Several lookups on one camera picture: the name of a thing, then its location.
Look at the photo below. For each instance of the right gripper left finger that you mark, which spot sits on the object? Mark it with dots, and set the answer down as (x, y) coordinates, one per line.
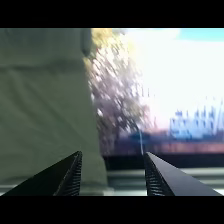
(63, 178)

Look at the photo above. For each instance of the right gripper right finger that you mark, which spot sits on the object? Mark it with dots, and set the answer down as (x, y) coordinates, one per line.
(166, 181)

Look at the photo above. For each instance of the grey green garment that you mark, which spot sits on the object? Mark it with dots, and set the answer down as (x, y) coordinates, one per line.
(43, 110)

